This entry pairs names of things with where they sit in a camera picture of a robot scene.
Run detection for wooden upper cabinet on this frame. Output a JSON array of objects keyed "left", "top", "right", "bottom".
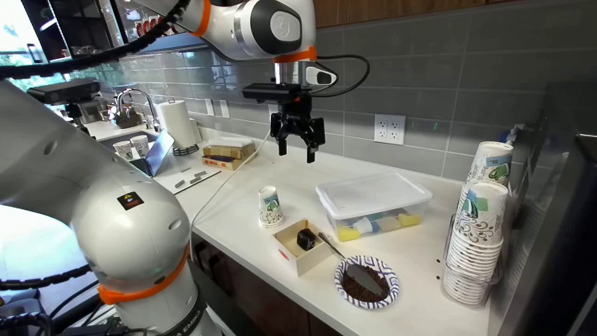
[{"left": 313, "top": 0, "right": 518, "bottom": 29}]

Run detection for patterned paper cup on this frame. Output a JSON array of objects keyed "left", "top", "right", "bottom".
[{"left": 257, "top": 185, "right": 283, "bottom": 228}]

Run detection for small wooden box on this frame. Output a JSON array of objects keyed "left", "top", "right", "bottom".
[{"left": 272, "top": 221, "right": 332, "bottom": 277}]

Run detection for front stack of paper cups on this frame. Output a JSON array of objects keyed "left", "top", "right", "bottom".
[{"left": 442, "top": 182, "right": 507, "bottom": 307}]

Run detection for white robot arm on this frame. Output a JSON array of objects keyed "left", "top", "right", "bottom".
[{"left": 0, "top": 0, "right": 317, "bottom": 336}]

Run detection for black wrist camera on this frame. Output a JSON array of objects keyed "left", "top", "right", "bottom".
[{"left": 242, "top": 85, "right": 302, "bottom": 103}]

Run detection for black appliance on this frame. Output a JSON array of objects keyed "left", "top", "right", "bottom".
[{"left": 488, "top": 83, "right": 597, "bottom": 336}]

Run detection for black spoon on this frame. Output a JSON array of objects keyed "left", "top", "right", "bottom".
[{"left": 317, "top": 232, "right": 386, "bottom": 301}]

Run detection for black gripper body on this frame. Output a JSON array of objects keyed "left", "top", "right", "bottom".
[{"left": 270, "top": 98, "right": 324, "bottom": 148}]

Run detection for stack of paper cups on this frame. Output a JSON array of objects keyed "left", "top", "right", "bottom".
[
  {"left": 466, "top": 142, "right": 513, "bottom": 185},
  {"left": 442, "top": 182, "right": 507, "bottom": 307}
]

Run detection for paper towel roll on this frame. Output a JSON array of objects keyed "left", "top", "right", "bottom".
[{"left": 156, "top": 101, "right": 199, "bottom": 155}]

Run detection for small black object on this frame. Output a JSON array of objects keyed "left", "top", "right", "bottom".
[{"left": 296, "top": 230, "right": 315, "bottom": 251}]

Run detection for flat cardboard boxes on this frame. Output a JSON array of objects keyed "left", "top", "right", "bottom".
[{"left": 201, "top": 141, "right": 255, "bottom": 170}]

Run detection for clear lidded plastic container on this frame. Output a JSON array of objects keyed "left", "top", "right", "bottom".
[{"left": 315, "top": 172, "right": 432, "bottom": 243}]

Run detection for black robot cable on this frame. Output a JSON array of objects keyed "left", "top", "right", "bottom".
[{"left": 0, "top": 0, "right": 192, "bottom": 83}]

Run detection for rear stack of paper cups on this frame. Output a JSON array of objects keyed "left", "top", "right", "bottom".
[{"left": 466, "top": 142, "right": 513, "bottom": 185}]

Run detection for sink faucet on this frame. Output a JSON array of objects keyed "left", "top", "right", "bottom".
[{"left": 108, "top": 86, "right": 160, "bottom": 133}]

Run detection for white power cord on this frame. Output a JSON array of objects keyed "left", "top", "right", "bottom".
[{"left": 188, "top": 127, "right": 276, "bottom": 228}]

